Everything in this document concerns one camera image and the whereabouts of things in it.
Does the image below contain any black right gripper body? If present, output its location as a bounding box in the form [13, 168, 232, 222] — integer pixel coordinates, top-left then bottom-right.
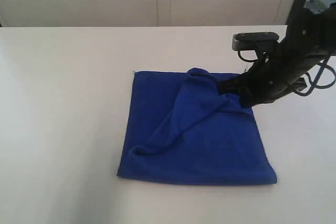
[244, 56, 291, 105]

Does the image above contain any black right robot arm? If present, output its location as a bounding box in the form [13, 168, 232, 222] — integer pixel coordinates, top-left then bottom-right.
[217, 6, 335, 108]

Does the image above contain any blue towel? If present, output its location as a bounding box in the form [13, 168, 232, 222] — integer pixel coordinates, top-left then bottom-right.
[117, 68, 277, 186]

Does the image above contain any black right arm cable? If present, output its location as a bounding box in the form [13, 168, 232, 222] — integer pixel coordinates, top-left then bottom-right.
[293, 56, 336, 98]

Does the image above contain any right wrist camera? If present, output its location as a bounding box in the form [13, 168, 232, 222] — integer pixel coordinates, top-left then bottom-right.
[232, 31, 279, 51]

